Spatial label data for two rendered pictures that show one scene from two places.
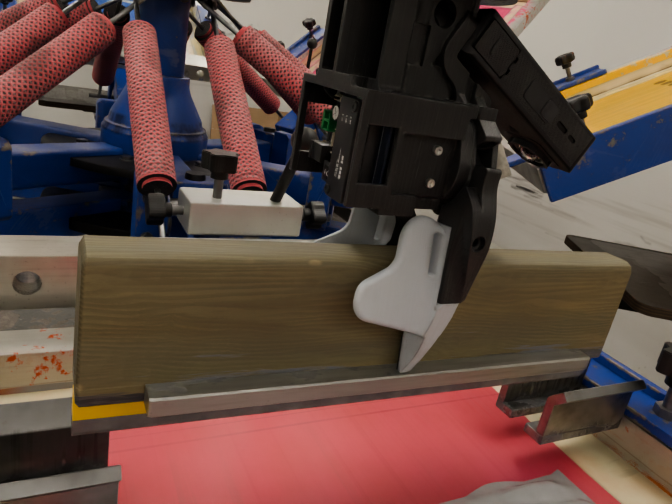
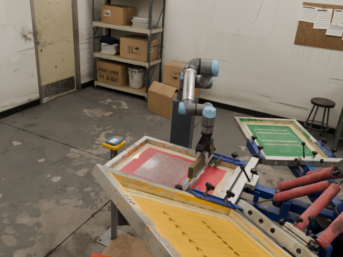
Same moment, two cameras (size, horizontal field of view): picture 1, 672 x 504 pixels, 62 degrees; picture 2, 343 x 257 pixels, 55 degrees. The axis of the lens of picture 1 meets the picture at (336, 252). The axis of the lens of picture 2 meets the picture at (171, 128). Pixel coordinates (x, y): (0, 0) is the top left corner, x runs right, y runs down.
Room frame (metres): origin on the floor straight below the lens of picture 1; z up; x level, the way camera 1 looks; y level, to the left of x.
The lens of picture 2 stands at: (1.64, -1.26, 2.12)
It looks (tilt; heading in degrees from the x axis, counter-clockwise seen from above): 25 degrees down; 144
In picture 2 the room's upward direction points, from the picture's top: 4 degrees clockwise
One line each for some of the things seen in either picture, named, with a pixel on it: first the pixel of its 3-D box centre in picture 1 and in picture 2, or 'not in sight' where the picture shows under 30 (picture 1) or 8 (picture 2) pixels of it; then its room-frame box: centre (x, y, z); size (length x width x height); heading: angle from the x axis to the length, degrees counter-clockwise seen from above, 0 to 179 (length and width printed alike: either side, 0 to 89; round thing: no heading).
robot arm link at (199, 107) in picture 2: not in sight; (204, 110); (0.21, 0.02, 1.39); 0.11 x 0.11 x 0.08; 53
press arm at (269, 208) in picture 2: not in sight; (235, 201); (0.53, 0.08, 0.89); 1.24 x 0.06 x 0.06; 29
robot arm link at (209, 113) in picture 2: not in sight; (208, 116); (0.30, -0.03, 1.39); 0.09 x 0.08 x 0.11; 143
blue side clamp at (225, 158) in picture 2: not in sight; (222, 160); (0.22, 0.22, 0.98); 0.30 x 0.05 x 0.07; 29
